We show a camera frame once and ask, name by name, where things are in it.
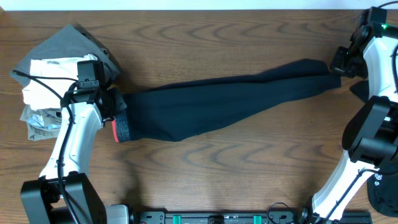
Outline black leggings with red waistband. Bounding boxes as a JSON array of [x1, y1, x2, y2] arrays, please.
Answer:
[[112, 59, 341, 142]]

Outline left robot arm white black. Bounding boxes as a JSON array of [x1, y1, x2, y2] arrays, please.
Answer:
[[21, 88, 129, 223]]

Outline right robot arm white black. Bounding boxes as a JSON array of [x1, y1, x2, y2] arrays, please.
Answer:
[[296, 22, 397, 223]]

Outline grey folded shirt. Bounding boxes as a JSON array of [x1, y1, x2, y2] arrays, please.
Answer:
[[15, 25, 121, 80]]

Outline olive folded garment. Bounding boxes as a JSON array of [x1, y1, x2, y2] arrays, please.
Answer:
[[20, 105, 62, 141]]

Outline white folded printed shirt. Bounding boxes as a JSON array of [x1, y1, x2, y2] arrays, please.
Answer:
[[22, 54, 98, 110]]

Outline black garment pile right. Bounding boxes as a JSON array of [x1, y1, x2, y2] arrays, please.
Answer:
[[349, 79, 398, 218]]

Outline black looped base cable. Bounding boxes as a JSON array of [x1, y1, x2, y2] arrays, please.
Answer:
[[266, 202, 296, 224]]

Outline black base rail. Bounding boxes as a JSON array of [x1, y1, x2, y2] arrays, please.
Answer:
[[131, 211, 297, 224]]

